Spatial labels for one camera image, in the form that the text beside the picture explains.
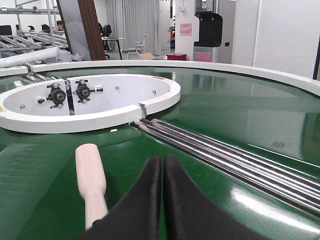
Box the black bearing mount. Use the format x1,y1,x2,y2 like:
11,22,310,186
75,79,104,104
36,83,66,109

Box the white chair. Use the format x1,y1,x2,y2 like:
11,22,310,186
126,34,147,60

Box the chrome roller bars right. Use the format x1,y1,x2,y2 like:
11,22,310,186
130,118,320,216

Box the white outer conveyor rim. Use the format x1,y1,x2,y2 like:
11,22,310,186
0,59,320,97

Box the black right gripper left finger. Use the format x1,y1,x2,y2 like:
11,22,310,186
75,156,162,240

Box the brown wooden pillar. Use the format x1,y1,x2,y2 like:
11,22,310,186
77,0,106,61

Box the chrome roller bars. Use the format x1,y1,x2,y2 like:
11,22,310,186
18,63,67,84
130,118,320,216

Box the pink hand broom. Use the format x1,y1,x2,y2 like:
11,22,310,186
75,143,108,229

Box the left black bearing mount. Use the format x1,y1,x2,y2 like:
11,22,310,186
36,83,66,109

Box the white inner conveyor ring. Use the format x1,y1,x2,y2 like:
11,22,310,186
0,73,182,134

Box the chrome roller bars rear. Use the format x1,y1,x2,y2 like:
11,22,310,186
18,63,67,84

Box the red box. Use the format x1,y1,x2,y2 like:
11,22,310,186
166,53,187,61

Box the black water dispenser machine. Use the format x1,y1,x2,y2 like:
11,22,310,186
193,0,223,62

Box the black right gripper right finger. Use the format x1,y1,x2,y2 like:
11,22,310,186
163,154,265,240

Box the open cardboard box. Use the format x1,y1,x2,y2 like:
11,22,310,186
138,52,167,60

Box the white foam roll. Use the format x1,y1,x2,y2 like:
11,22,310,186
0,46,60,68

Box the right black bearing mount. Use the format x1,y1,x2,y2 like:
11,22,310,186
75,79,104,104

